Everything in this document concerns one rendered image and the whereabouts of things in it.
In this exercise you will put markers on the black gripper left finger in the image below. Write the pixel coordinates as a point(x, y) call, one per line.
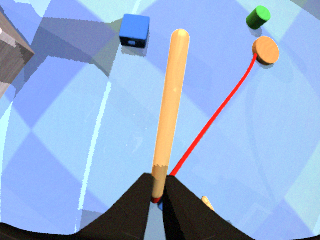
point(125, 220)

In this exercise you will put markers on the green cylinder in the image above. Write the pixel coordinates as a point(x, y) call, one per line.
point(258, 17)

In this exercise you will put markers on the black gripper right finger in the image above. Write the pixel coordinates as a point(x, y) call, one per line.
point(186, 217)

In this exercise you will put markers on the round wooden button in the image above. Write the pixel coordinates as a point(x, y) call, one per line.
point(266, 50)

